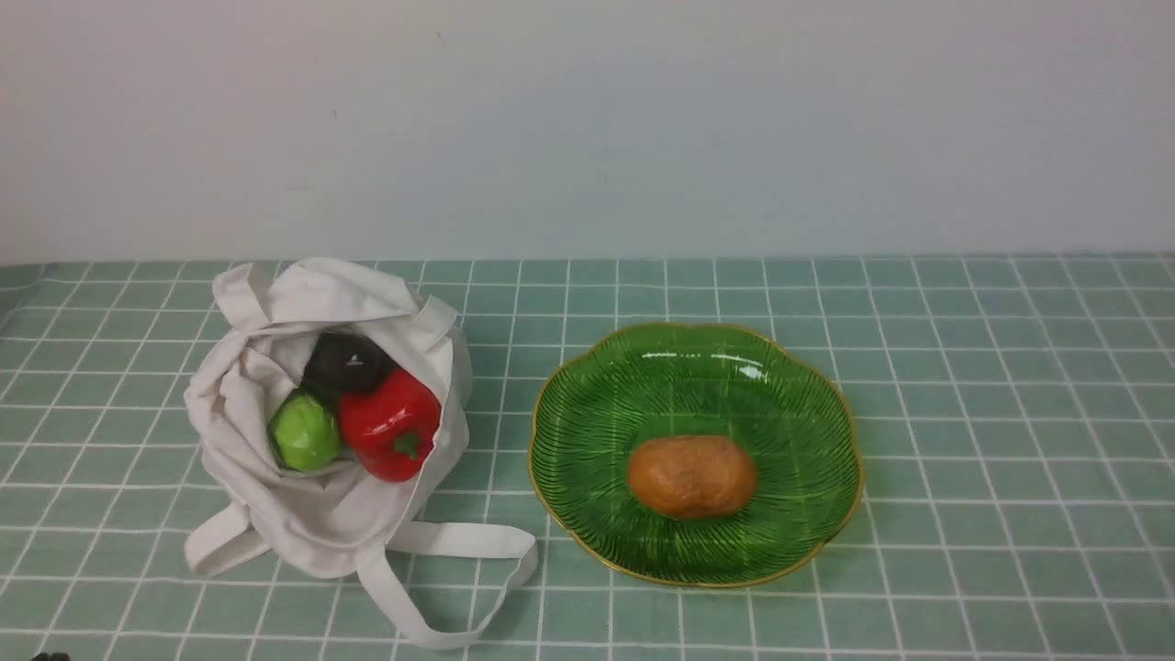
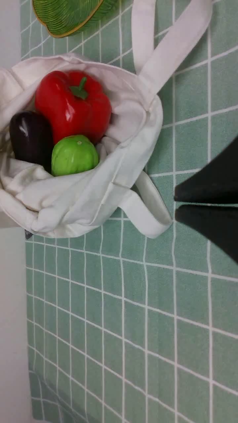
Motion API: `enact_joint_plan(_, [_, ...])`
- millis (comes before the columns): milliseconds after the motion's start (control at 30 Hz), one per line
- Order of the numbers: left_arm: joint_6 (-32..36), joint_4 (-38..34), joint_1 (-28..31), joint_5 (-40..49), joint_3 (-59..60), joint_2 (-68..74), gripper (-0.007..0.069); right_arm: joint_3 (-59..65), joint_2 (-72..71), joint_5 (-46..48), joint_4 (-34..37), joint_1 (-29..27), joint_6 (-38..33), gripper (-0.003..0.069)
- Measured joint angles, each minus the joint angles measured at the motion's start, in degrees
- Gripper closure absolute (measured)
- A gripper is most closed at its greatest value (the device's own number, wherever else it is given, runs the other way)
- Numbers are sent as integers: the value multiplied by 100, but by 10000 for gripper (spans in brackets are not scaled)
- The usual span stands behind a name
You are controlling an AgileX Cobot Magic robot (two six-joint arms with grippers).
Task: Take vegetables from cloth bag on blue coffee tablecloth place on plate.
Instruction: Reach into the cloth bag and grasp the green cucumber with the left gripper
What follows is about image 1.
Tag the red bell pepper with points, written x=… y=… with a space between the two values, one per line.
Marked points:
x=391 y=429

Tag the brown potato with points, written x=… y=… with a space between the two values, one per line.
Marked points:
x=692 y=477

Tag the green checkered tablecloth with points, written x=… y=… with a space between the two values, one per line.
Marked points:
x=1014 y=414

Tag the dark purple eggplant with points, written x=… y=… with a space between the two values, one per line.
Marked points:
x=347 y=363

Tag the white cloth tote bag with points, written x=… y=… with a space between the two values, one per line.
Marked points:
x=339 y=520

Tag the light green cucumber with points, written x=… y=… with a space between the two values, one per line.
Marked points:
x=303 y=434

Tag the green glass leaf plate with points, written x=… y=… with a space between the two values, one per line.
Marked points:
x=669 y=381

